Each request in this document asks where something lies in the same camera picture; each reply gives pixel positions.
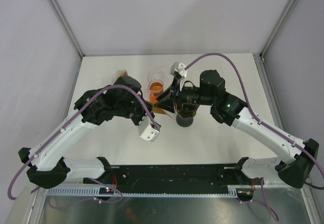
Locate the brown paper coffee filter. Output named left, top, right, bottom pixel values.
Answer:
left=147, top=101, right=167, bottom=115

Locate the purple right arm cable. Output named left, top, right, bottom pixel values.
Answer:
left=184, top=53, right=324, bottom=221

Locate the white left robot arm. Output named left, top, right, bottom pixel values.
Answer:
left=19, top=76, right=160, bottom=189

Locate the aluminium frame rail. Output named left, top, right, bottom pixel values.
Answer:
left=47, top=0, right=85, bottom=59
left=260, top=0, right=308, bottom=58

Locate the aluminium frame rail left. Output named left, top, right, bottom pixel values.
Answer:
left=47, top=0, right=85, bottom=59

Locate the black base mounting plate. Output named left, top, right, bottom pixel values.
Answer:
left=99, top=163, right=261, bottom=193

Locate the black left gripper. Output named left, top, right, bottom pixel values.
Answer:
left=115, top=94, right=155, bottom=128

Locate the aluminium frame rail right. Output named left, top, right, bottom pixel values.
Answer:
left=260, top=0, right=308, bottom=58

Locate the green glass coffee dripper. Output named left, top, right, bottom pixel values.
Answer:
left=177, top=105, right=198, bottom=118

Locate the orange liquid glass beaker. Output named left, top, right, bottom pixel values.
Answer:
left=148, top=79, right=164, bottom=104

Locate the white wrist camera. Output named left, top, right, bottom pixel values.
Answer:
left=170, top=62, right=187, bottom=79
left=138, top=117, right=159, bottom=142

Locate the clear empty glass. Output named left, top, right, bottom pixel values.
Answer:
left=147, top=66, right=171, bottom=84

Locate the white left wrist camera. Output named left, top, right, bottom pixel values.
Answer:
left=138, top=117, right=159, bottom=142

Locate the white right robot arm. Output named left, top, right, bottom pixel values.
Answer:
left=154, top=70, right=319, bottom=189

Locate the grey slotted cable duct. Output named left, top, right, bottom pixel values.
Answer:
left=47, top=185, right=237, bottom=198

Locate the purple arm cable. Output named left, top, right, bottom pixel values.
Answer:
left=184, top=53, right=324, bottom=221
left=7, top=86, right=161, bottom=204

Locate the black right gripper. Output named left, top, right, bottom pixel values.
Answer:
left=154, top=76, right=215, bottom=113

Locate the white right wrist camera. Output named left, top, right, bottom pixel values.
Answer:
left=170, top=62, right=187, bottom=79

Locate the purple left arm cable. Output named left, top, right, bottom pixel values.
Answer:
left=7, top=86, right=161, bottom=204

